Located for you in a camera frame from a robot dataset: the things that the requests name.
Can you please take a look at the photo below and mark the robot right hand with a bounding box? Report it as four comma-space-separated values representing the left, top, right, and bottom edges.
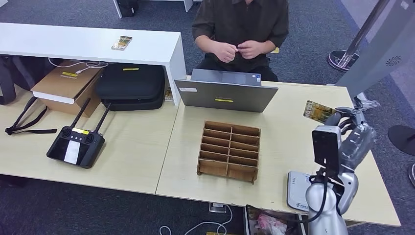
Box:
324, 107, 377, 174

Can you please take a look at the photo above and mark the person's right hand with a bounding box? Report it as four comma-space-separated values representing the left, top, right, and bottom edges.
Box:
212, 41, 239, 63

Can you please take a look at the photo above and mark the person's left hand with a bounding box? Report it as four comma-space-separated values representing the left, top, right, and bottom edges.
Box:
236, 40, 265, 60

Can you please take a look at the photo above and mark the grey laptop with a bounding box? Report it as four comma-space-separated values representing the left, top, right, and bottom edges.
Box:
174, 68, 279, 114

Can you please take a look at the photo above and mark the autumn tree printed card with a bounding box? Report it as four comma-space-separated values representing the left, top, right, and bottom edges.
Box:
303, 100, 337, 124

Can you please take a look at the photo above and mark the grey card reader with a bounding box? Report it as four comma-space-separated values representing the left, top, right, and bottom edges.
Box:
286, 171, 314, 213

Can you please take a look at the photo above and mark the wooden card organizer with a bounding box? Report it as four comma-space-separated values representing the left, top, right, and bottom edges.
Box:
196, 120, 262, 185

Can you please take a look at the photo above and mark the person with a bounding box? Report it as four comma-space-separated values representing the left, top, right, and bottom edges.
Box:
191, 0, 290, 82

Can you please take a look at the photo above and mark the scenic printed card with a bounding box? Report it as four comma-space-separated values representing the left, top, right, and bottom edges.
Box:
111, 35, 133, 51

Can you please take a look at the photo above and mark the clear plastic wrapping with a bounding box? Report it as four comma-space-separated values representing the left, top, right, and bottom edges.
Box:
353, 92, 381, 111

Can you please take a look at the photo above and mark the black round base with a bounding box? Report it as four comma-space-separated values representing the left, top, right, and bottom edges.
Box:
388, 124, 415, 156

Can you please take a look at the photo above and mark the grey panel with swirl logo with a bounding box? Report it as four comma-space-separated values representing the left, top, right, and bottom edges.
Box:
335, 0, 415, 98

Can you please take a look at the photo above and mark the black zip case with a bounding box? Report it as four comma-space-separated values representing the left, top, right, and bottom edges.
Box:
95, 63, 166, 112

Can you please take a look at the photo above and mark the open storage bin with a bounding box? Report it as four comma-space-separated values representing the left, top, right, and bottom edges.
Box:
245, 204, 309, 235

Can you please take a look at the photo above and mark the black computer tower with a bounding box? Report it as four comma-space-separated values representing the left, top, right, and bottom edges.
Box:
116, 0, 138, 17

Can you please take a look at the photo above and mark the pink plastic bag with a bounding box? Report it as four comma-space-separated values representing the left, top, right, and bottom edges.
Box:
257, 213, 288, 235

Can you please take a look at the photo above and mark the floor power socket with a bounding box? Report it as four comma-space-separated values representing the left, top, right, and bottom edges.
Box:
209, 202, 227, 214

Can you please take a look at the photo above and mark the white desk shelf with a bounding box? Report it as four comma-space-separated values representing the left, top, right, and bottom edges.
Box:
0, 22, 188, 106

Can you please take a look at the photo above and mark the cardboard box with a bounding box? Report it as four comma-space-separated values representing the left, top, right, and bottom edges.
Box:
30, 60, 104, 118

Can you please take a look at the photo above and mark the black remote controller with antennas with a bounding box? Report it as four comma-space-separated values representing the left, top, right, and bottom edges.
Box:
46, 97, 112, 169

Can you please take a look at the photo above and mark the black backpack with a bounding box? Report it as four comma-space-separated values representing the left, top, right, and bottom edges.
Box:
0, 55, 62, 106

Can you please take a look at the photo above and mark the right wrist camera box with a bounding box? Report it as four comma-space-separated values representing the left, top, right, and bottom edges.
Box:
312, 125, 342, 174

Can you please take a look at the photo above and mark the chrome stanchion post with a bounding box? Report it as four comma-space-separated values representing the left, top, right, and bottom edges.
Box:
327, 0, 392, 72

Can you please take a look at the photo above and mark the white charging cable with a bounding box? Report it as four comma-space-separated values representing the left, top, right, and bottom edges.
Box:
47, 57, 109, 75

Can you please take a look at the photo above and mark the white floor cable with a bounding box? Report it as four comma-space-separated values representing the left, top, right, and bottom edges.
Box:
159, 205, 234, 235

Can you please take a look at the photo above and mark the black strap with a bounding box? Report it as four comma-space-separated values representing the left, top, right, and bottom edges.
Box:
4, 96, 58, 136

